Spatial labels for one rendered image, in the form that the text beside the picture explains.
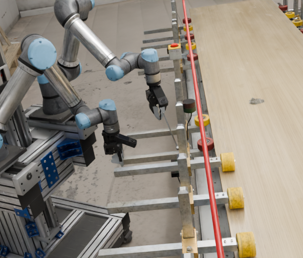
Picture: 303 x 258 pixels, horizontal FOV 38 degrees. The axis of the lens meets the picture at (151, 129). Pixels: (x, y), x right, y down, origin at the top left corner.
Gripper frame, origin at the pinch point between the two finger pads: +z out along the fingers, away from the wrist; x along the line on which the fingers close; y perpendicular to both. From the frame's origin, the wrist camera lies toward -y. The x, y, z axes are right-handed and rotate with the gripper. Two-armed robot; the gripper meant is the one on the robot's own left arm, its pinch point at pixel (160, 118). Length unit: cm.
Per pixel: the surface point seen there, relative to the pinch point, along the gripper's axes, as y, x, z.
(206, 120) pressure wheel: 1.3, -25.0, 9.4
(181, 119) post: -12.4, -6.8, -3.4
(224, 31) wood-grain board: 134, -104, 14
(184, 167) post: -59, 11, -10
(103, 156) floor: 145, 15, 103
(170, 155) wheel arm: -13.7, 1.7, 13.8
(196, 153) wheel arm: -18.2, -10.3, 14.5
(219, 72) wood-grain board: 56, -61, 12
